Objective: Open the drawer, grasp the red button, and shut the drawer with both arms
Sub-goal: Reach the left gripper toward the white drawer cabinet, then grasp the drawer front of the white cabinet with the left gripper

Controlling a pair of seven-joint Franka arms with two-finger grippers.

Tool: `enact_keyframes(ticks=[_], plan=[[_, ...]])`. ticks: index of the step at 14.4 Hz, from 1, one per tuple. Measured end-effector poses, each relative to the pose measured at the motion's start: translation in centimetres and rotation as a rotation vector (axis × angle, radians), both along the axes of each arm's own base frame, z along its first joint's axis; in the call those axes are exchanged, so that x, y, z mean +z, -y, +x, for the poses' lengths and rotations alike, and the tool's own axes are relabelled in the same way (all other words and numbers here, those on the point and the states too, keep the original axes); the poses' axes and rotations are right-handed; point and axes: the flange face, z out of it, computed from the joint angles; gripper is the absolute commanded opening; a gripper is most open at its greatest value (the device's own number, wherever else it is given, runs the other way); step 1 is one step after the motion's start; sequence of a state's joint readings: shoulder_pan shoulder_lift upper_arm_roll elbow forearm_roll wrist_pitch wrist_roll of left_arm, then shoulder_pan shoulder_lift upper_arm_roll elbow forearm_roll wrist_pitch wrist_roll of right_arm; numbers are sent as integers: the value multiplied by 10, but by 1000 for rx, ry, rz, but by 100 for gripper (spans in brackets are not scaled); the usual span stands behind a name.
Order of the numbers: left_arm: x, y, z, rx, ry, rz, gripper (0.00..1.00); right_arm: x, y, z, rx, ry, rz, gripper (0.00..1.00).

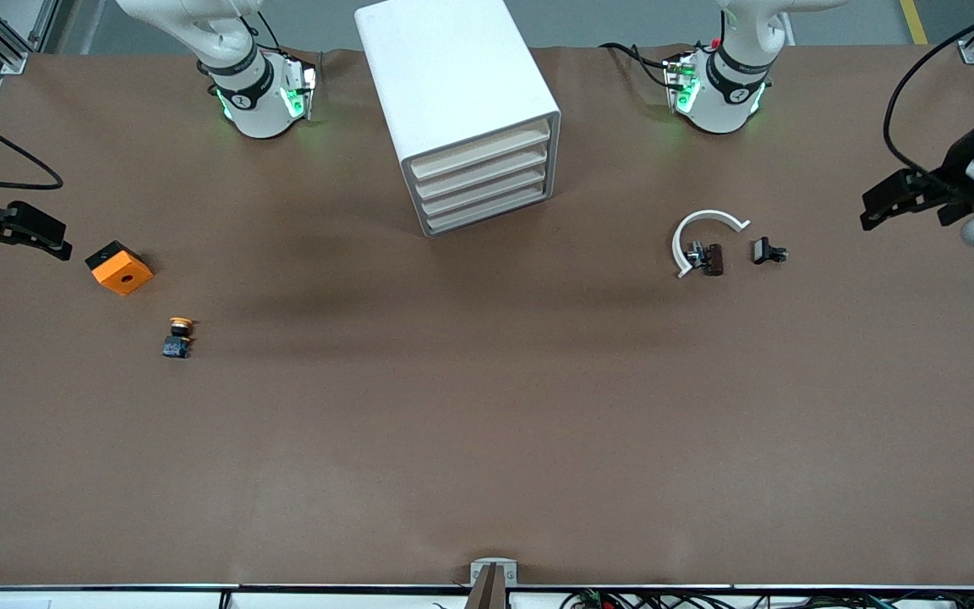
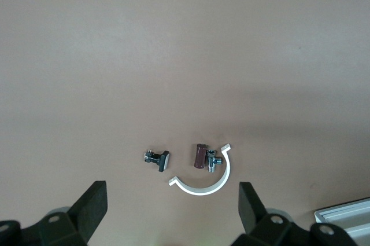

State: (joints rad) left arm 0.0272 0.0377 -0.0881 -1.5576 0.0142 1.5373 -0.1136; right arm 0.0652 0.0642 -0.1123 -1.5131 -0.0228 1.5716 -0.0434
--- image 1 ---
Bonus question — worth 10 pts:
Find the white table edge rail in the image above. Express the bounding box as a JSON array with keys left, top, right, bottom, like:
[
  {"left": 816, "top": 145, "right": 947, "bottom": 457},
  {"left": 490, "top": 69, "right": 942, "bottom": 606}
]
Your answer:
[{"left": 0, "top": 584, "right": 974, "bottom": 609}]

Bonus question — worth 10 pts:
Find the black cable bundle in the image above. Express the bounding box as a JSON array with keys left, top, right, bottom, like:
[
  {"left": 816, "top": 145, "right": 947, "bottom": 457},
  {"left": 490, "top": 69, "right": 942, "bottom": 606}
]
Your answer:
[{"left": 561, "top": 590, "right": 974, "bottom": 609}]

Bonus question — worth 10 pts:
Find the large table cover mat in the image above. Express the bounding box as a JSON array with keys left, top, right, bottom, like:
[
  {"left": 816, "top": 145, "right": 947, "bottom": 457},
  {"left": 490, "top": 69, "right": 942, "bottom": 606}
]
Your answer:
[{"left": 0, "top": 47, "right": 974, "bottom": 589}]

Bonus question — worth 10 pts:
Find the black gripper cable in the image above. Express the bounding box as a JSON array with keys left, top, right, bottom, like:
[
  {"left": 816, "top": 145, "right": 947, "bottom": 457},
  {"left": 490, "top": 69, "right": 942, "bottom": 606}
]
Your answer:
[
  {"left": 882, "top": 0, "right": 974, "bottom": 183},
  {"left": 0, "top": 100, "right": 64, "bottom": 189}
]

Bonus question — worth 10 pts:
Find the yellow mushroom push button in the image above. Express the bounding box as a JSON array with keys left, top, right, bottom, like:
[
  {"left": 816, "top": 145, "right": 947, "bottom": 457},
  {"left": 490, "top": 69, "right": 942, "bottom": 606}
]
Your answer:
[{"left": 162, "top": 317, "right": 196, "bottom": 359}]

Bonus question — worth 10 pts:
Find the grey metal bracket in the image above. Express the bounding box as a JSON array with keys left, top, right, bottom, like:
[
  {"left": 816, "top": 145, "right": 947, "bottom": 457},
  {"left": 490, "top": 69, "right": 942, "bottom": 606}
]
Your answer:
[{"left": 469, "top": 558, "right": 518, "bottom": 586}]

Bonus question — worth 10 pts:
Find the black base cable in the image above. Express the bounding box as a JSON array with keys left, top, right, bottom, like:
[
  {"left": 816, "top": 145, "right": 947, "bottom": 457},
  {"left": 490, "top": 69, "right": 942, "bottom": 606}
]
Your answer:
[
  {"left": 233, "top": 0, "right": 285, "bottom": 53},
  {"left": 599, "top": 42, "right": 684, "bottom": 91}
]

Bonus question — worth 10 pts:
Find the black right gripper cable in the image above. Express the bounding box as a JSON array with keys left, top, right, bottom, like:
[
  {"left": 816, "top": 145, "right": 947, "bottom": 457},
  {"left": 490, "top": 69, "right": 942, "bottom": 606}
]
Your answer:
[{"left": 0, "top": 100, "right": 64, "bottom": 189}]

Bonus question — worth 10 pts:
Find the brown camera post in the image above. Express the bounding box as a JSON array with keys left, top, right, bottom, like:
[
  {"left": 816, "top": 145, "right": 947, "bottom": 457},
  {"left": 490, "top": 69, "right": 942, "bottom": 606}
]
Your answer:
[{"left": 465, "top": 565, "right": 510, "bottom": 609}]

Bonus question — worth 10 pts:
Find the black clip with metal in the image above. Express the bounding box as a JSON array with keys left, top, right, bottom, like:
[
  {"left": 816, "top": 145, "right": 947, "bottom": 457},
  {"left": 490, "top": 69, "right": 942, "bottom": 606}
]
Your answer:
[{"left": 687, "top": 243, "right": 725, "bottom": 277}]

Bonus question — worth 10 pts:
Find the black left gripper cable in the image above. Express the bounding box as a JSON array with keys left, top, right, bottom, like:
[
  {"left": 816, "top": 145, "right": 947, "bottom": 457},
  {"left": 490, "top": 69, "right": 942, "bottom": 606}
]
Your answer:
[{"left": 882, "top": 0, "right": 974, "bottom": 183}]

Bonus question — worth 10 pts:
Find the orange box with hole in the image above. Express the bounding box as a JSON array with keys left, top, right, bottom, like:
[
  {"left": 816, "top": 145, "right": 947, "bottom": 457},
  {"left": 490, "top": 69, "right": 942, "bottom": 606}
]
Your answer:
[{"left": 85, "top": 241, "right": 154, "bottom": 297}]

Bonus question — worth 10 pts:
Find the white curved plastic piece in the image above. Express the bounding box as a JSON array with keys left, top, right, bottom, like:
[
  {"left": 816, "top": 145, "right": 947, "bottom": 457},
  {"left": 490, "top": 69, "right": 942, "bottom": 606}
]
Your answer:
[{"left": 673, "top": 210, "right": 751, "bottom": 279}]

